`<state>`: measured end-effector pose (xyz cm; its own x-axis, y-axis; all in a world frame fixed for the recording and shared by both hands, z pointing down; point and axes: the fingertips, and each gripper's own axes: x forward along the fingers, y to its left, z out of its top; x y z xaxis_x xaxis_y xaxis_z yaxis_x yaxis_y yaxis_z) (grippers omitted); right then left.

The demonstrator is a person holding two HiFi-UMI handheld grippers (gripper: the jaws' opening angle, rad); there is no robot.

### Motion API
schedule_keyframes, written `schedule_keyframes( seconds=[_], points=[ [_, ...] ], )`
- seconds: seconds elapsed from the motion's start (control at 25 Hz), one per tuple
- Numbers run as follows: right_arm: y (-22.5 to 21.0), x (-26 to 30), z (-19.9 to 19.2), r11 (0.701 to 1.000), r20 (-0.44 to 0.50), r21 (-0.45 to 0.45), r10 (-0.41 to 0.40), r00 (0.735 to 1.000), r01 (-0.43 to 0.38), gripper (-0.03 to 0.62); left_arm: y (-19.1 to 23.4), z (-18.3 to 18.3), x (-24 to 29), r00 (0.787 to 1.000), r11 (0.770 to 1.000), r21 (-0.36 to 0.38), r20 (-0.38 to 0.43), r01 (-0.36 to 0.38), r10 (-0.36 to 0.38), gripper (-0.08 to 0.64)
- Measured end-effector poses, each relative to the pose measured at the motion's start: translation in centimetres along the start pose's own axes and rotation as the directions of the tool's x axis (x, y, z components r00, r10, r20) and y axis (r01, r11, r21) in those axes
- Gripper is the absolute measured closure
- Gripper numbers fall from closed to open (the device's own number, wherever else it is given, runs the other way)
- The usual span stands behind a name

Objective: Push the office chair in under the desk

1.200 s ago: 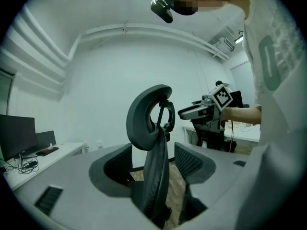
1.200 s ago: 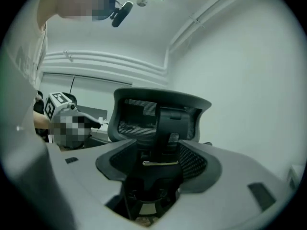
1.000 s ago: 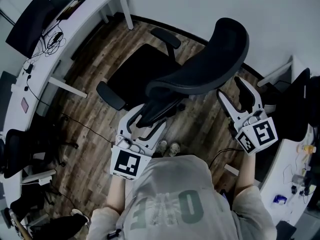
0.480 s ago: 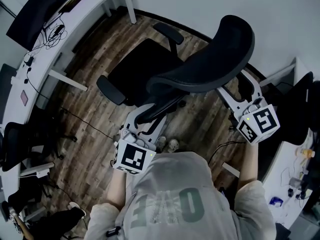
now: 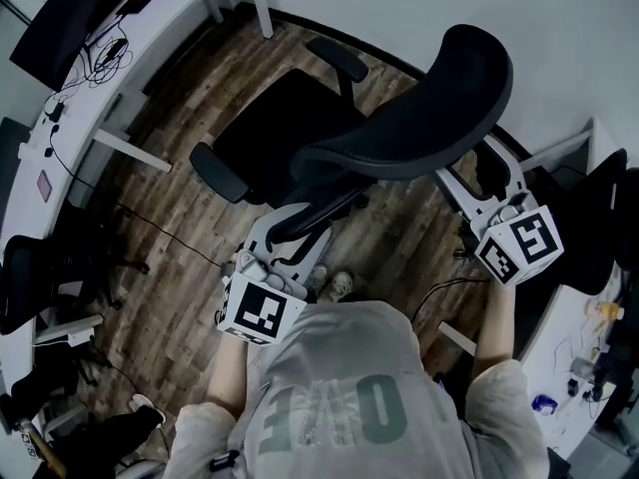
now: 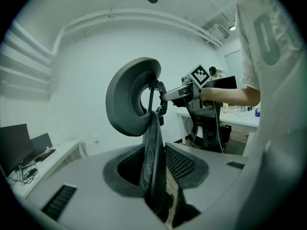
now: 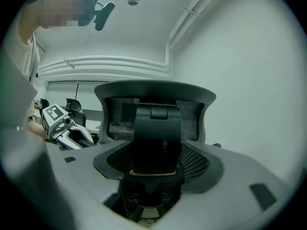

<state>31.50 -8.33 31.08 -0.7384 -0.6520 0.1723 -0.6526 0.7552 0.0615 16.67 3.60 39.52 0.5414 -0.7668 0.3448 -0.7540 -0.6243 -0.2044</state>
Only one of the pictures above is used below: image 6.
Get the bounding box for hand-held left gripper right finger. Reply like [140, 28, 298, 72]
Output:
[165, 141, 250, 229]

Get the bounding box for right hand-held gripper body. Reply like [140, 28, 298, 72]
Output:
[181, 63, 210, 109]

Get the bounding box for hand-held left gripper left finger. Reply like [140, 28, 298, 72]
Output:
[25, 143, 168, 230]

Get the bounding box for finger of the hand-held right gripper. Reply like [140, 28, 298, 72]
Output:
[159, 83, 194, 103]

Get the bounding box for black mesh office chair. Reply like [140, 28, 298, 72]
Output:
[105, 57, 201, 229]

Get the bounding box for person's right forearm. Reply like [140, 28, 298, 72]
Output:
[201, 85, 261, 108]

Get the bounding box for ceiling air vent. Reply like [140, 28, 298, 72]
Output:
[217, 23, 230, 37]

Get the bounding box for white desk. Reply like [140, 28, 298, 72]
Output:
[7, 139, 87, 198]
[177, 105, 261, 146]

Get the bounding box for black tablet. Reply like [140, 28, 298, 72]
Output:
[35, 149, 57, 162]

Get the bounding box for small flat black monitor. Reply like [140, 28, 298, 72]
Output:
[31, 132, 53, 157]

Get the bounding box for person's light grey shirt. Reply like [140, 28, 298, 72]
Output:
[236, 0, 307, 230]

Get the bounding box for white ceiling pipes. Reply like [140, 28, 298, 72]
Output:
[64, 7, 224, 48]

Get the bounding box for large curved black monitor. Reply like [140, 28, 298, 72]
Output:
[0, 123, 35, 177]

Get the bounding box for black chair with grey frame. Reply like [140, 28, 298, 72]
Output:
[186, 99, 233, 153]

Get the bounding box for tangled black cable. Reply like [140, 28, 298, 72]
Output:
[8, 167, 39, 186]

